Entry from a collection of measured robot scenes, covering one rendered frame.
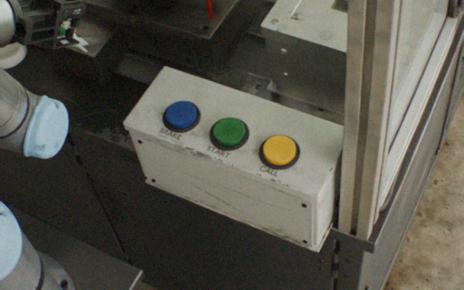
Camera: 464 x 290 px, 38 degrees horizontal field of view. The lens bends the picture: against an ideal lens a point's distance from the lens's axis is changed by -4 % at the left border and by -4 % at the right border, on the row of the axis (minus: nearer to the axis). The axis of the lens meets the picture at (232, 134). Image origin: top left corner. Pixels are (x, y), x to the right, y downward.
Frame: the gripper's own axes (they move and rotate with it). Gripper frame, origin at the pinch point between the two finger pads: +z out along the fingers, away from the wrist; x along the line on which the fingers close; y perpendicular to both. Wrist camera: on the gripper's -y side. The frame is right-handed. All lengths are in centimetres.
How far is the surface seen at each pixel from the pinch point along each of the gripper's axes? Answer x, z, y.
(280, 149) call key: -2.1, -8.1, 42.7
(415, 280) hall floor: -60, 71, 54
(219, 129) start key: -3.2, -9.7, 34.5
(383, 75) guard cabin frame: 15, -15, 54
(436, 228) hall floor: -51, 84, 52
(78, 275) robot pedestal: -29.0, -20.5, 25.3
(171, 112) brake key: -4.0, -10.8, 27.6
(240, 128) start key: -2.3, -8.3, 36.6
